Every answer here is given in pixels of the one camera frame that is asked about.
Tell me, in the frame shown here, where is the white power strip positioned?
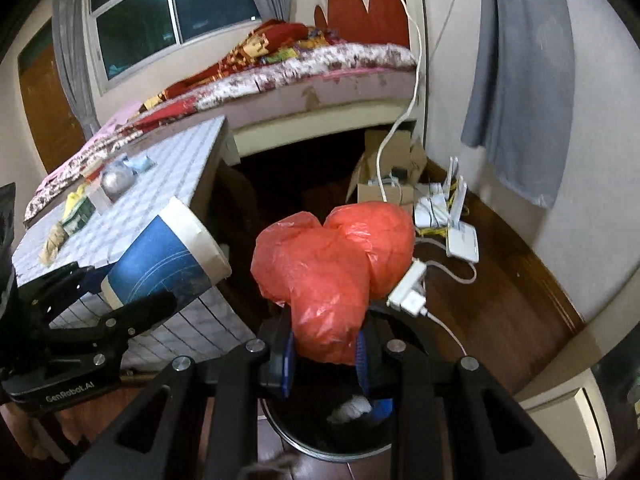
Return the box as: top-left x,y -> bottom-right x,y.
386,258 -> 428,318

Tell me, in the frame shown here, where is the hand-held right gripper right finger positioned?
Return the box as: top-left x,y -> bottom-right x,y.
355,329 -> 583,480

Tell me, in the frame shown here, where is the white router with antennas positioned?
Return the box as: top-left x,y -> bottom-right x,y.
414,156 -> 468,228

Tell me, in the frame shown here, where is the red patterned blanket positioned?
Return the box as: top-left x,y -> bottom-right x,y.
142,19 -> 346,113

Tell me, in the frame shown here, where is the white crumpled tissue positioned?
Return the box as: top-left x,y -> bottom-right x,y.
326,394 -> 373,423

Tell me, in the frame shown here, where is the pink cloth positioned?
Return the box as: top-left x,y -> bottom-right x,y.
90,99 -> 146,136

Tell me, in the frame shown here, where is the tan wrapper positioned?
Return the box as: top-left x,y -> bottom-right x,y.
39,225 -> 68,266

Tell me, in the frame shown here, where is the grey hanging cloth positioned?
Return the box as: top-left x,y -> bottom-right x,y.
460,0 -> 576,209

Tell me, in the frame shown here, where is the clear plastic wrapper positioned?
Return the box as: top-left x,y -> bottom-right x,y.
87,185 -> 113,216

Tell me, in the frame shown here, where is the bed with floral mattress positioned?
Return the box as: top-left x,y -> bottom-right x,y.
22,40 -> 426,226

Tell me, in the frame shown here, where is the cardboard box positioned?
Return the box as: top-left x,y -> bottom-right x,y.
346,129 -> 428,206

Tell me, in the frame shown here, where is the white framed window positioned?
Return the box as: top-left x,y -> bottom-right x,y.
82,0 -> 266,93

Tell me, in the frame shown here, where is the red plastic bag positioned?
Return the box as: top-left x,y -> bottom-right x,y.
250,201 -> 417,366

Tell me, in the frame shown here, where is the wooden door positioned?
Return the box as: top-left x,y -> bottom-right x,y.
17,27 -> 86,173

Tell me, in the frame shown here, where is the black trash bin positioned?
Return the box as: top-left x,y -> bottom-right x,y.
257,305 -> 436,462

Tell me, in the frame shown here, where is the blue paper cup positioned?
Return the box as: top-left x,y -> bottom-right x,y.
100,196 -> 233,311

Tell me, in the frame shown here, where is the red and white headboard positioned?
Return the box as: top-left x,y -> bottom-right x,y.
314,0 -> 426,51

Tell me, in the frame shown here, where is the table with checkered tablecloth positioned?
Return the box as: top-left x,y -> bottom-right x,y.
11,115 -> 258,376

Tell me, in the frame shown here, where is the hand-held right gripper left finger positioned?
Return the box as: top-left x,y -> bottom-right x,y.
62,317 -> 298,480

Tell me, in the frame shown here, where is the green and white carton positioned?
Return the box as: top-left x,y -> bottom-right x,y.
61,205 -> 96,236

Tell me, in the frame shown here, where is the silver foil ball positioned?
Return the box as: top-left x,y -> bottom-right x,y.
100,167 -> 135,197

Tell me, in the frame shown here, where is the white cabinet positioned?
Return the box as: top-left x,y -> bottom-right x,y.
520,370 -> 626,480

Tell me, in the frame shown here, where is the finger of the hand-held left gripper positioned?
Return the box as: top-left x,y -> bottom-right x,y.
17,262 -> 108,332
47,290 -> 177,361

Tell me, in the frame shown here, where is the flat white router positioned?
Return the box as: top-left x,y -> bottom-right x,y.
446,222 -> 480,263

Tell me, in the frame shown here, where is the thick white cable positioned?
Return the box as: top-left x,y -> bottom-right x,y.
376,0 -> 426,206

